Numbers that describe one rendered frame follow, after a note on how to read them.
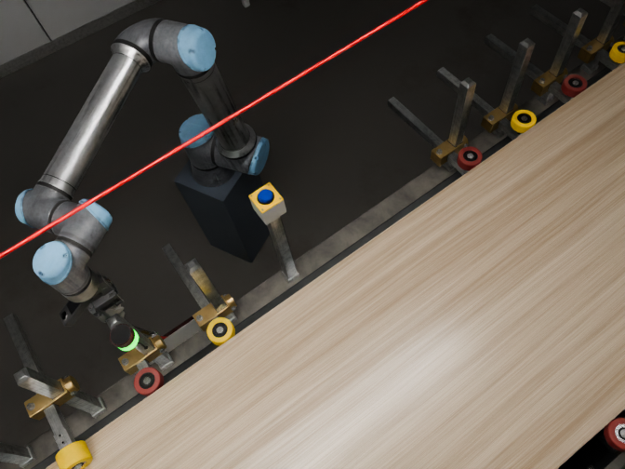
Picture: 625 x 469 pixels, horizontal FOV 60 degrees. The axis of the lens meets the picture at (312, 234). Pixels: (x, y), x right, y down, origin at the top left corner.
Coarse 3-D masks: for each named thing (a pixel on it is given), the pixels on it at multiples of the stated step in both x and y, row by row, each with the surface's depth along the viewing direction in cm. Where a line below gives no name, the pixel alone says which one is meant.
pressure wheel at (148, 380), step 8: (144, 368) 158; (152, 368) 158; (136, 376) 157; (144, 376) 157; (152, 376) 157; (160, 376) 157; (136, 384) 156; (144, 384) 156; (152, 384) 156; (160, 384) 156; (144, 392) 155; (152, 392) 155
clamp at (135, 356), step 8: (160, 344) 165; (128, 352) 165; (136, 352) 164; (152, 352) 164; (160, 352) 166; (120, 360) 164; (128, 360) 163; (136, 360) 163; (152, 360) 168; (128, 368) 162; (136, 368) 165
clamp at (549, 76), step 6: (546, 72) 203; (564, 72) 202; (546, 78) 202; (552, 78) 201; (558, 78) 202; (564, 78) 205; (534, 84) 203; (540, 84) 201; (546, 84) 200; (534, 90) 205; (540, 90) 202; (546, 90) 203
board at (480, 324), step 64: (576, 128) 184; (448, 192) 177; (512, 192) 175; (576, 192) 172; (384, 256) 168; (448, 256) 166; (512, 256) 164; (576, 256) 162; (256, 320) 162; (320, 320) 161; (384, 320) 159; (448, 320) 157; (512, 320) 155; (576, 320) 153; (192, 384) 155; (256, 384) 153; (320, 384) 152; (384, 384) 150; (448, 384) 148; (512, 384) 147; (576, 384) 145; (128, 448) 149; (192, 448) 147; (256, 448) 145; (320, 448) 144; (384, 448) 142; (448, 448) 141; (512, 448) 140; (576, 448) 138
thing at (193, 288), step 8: (168, 248) 186; (168, 256) 185; (176, 256) 185; (176, 264) 183; (184, 272) 182; (184, 280) 180; (192, 280) 180; (192, 288) 178; (200, 296) 177; (200, 304) 175
